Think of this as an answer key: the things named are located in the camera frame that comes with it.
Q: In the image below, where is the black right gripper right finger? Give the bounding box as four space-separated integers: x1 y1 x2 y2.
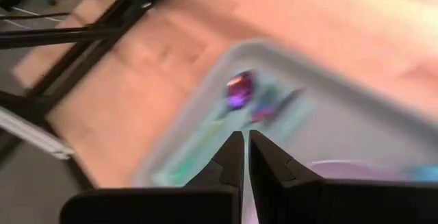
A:
248 129 324 190

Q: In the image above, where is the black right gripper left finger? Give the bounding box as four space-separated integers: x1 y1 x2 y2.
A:
184 130 246 190

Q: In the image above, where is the teal cloth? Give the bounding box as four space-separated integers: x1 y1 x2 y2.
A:
152 75 318 187

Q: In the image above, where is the iridescent purple teal fork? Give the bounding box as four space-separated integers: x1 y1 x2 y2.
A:
239 86 306 126

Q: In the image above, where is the lavender plate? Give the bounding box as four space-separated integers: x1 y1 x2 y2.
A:
309 159 408 182

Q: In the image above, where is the iridescent purple teal spoon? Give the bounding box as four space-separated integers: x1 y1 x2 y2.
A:
155 69 257 184

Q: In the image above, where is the grey plastic tray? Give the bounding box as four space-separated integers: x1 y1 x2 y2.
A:
131 38 438 224

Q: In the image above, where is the silver metal bracket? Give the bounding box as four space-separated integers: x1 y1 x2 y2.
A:
0 105 75 160

